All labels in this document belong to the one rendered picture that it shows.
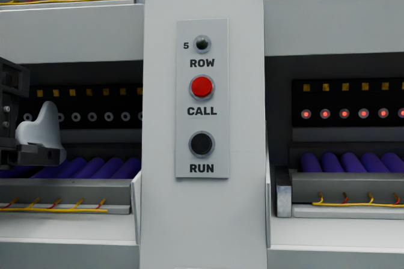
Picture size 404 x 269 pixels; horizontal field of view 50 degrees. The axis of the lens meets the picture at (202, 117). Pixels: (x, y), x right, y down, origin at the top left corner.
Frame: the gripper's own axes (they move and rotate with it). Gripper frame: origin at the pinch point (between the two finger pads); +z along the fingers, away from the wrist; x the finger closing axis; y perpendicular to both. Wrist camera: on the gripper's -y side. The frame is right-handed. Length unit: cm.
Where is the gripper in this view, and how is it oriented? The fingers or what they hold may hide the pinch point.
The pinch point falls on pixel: (38, 161)
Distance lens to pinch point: 46.3
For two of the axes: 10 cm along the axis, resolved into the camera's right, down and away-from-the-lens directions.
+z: 1.4, 1.2, 9.8
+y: 0.1, -9.9, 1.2
